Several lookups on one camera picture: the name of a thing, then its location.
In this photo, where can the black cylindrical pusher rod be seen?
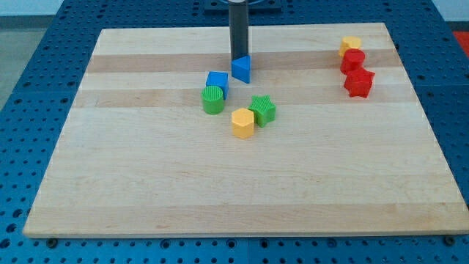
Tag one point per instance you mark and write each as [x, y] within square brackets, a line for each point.
[238, 28]

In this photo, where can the blue triangle block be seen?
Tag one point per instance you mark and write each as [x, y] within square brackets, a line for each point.
[241, 69]

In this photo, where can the green star block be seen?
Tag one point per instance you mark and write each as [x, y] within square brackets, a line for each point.
[263, 108]

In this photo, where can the red star block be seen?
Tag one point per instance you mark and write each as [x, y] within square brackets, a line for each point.
[359, 82]

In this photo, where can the blue cube block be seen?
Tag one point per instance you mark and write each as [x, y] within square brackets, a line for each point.
[219, 79]

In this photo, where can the green cylinder block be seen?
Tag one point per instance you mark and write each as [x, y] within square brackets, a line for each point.
[212, 100]

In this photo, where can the yellow hexagon block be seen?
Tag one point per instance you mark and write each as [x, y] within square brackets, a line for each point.
[243, 123]

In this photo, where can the red cylinder block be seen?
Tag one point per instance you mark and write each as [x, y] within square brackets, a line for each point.
[352, 60]

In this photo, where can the yellow heart block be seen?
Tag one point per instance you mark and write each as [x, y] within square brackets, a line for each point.
[349, 42]

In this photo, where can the wooden board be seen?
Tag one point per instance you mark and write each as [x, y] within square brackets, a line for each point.
[138, 157]

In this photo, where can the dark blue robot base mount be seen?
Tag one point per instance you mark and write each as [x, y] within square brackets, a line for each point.
[222, 6]

